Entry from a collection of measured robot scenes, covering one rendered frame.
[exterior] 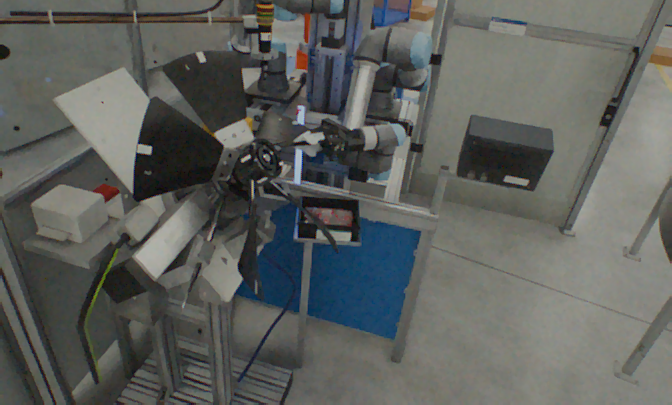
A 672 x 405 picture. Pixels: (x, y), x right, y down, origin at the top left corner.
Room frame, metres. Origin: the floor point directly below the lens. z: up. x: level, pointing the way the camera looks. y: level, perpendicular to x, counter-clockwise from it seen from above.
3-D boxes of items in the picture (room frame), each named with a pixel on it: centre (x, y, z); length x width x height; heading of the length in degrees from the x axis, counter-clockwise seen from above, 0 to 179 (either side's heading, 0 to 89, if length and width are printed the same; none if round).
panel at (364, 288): (1.47, 0.00, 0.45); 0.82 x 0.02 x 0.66; 77
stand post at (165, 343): (1.09, 0.54, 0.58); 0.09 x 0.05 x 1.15; 167
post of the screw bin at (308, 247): (1.29, 0.03, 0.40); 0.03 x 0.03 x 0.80; 2
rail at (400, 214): (1.47, 0.00, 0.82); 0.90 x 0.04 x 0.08; 77
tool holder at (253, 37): (1.14, 0.19, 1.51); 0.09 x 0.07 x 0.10; 112
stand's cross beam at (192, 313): (1.06, 0.43, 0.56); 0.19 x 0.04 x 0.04; 77
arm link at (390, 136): (1.32, -0.19, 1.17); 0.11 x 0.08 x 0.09; 114
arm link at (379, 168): (1.33, -0.17, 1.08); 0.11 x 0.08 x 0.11; 75
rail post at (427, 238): (1.37, -0.42, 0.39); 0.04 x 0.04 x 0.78; 77
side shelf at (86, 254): (1.15, 0.74, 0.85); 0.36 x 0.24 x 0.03; 167
